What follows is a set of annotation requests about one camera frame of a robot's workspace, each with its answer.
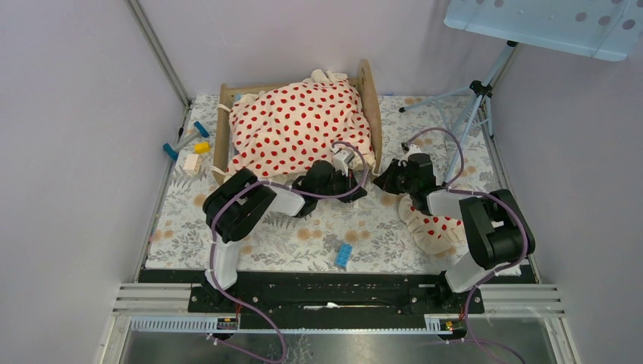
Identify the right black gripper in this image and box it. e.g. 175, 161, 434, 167
374, 158, 417, 195

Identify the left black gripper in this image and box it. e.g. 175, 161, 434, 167
315, 165, 365, 202

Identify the large strawberry print cushion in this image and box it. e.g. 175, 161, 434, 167
222, 69, 377, 182

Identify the wooden pet bed frame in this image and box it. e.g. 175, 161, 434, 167
211, 58, 384, 186

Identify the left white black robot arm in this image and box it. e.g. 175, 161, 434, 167
202, 161, 367, 312

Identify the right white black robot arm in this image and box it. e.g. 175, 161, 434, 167
374, 152, 535, 312

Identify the floral table mat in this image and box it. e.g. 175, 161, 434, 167
146, 94, 523, 276

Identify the small strawberry print pillow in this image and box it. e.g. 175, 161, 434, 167
398, 196, 467, 256

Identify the blue toy brick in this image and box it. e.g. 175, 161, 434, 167
334, 243, 353, 269

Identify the grey tripod stand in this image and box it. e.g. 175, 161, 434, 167
399, 41, 519, 184

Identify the yellow toy block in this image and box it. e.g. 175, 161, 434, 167
194, 142, 211, 155

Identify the beige wooden toy block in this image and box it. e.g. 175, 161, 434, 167
183, 153, 202, 175

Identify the light blue perforated tray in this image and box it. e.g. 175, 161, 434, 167
444, 0, 642, 61

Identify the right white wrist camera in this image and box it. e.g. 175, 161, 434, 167
401, 143, 422, 159

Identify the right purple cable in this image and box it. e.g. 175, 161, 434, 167
401, 127, 531, 364

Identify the purple cable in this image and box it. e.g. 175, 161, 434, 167
401, 127, 531, 364
208, 140, 372, 364

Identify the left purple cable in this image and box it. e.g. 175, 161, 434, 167
208, 140, 372, 364

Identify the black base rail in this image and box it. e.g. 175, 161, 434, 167
138, 269, 467, 331

